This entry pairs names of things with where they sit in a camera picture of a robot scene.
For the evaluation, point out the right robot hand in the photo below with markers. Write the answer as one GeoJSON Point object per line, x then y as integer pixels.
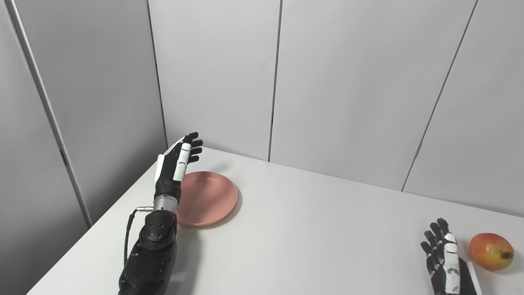
{"type": "Point", "coordinates": [448, 266]}

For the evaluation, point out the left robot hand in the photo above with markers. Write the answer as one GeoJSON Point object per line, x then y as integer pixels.
{"type": "Point", "coordinates": [170, 176]}

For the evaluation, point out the pink plate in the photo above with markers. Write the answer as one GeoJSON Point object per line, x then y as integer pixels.
{"type": "Point", "coordinates": [208, 197]}

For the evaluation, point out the red yellow apple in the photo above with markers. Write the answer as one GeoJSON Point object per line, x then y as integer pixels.
{"type": "Point", "coordinates": [490, 250]}

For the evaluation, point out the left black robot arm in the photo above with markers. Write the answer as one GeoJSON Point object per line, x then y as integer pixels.
{"type": "Point", "coordinates": [152, 250]}

